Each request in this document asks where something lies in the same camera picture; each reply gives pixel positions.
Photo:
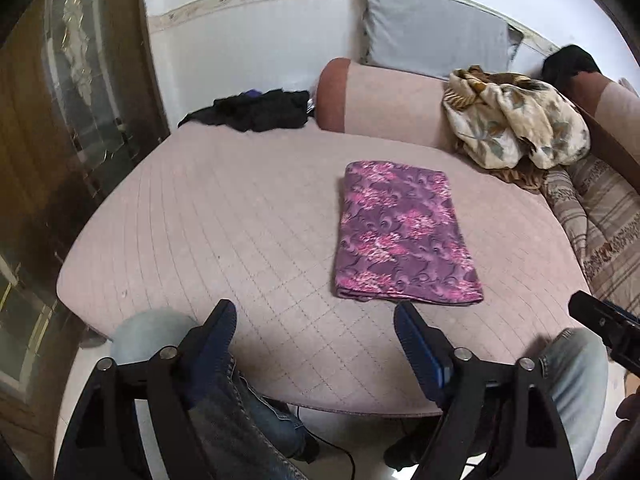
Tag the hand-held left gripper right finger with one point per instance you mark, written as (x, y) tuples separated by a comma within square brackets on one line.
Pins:
[(420, 345)]

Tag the brown and pink bolster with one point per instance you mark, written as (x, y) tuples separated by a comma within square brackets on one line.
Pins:
[(615, 120)]

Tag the black shoe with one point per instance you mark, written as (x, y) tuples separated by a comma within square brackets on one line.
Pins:
[(402, 452), (306, 449)]

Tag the purple floral cloth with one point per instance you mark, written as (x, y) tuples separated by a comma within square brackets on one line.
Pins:
[(405, 230)]

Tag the black cloth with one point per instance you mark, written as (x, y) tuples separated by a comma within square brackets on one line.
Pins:
[(570, 65)]

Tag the black clothes pile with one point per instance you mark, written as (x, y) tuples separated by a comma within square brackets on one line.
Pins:
[(260, 112)]

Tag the grey pillow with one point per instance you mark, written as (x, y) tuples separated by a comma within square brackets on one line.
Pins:
[(435, 30)]

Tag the wooden door with glass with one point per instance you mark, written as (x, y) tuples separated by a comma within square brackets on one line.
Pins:
[(60, 135)]

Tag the person's right hand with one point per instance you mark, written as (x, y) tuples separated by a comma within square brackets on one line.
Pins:
[(630, 407)]

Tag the pink bolster cushion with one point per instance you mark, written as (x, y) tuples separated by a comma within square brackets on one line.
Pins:
[(390, 105)]

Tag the beige floral cloth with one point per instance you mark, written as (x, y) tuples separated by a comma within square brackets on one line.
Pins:
[(515, 120)]

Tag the pink quilted sofa seat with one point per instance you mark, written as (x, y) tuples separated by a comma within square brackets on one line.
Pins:
[(225, 220)]

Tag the striped beige cushion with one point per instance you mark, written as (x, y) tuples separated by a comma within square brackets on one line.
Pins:
[(600, 230)]

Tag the small purple garment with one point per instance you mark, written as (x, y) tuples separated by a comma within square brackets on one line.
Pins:
[(250, 93)]

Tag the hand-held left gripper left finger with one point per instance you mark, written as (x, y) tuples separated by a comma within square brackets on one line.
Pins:
[(220, 332)]

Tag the person's right leg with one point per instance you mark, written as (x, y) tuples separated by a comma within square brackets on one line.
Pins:
[(575, 380)]

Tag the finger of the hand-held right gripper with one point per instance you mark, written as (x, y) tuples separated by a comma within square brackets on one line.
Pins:
[(592, 312), (622, 310)]

